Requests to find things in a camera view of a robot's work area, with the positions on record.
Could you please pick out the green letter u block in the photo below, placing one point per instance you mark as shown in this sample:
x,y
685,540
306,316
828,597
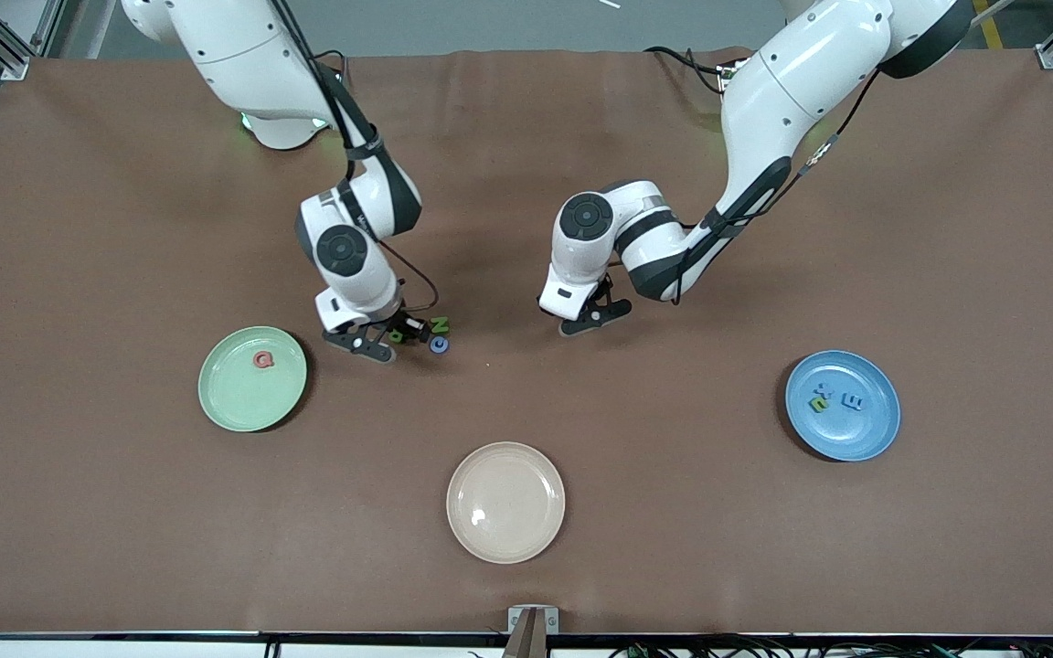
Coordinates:
x,y
816,403

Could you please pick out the blue letter m block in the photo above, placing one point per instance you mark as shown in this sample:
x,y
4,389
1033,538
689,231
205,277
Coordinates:
x,y
853,401

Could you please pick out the beige slanted bar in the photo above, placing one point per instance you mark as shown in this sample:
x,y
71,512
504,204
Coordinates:
x,y
526,640

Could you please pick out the beige round plate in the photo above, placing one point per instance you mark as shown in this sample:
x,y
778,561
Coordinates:
x,y
505,503

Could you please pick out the blue round plate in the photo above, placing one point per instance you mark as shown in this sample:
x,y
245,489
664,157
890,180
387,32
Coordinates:
x,y
856,434

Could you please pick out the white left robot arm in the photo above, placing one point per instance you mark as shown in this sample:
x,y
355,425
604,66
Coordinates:
x,y
764,100

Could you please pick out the green letter N block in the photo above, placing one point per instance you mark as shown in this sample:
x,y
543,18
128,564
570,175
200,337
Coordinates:
x,y
440,324

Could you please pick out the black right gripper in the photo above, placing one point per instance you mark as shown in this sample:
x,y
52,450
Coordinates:
x,y
396,324

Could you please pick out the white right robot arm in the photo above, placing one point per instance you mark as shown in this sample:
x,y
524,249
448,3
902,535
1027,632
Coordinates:
x,y
243,55

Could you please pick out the red letter G block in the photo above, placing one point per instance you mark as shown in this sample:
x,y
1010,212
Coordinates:
x,y
263,360

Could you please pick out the grey metal bracket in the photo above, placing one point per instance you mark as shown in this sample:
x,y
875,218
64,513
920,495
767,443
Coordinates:
x,y
515,620

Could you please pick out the brown table mat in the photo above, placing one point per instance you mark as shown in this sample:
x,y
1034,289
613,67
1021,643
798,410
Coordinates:
x,y
124,512

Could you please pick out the green round plate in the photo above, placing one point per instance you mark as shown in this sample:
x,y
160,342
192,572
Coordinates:
x,y
239,402

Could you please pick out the blue letter C block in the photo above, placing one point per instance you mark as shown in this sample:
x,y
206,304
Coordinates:
x,y
438,344

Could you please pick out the blue letter x block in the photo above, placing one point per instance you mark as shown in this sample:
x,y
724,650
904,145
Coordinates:
x,y
826,391

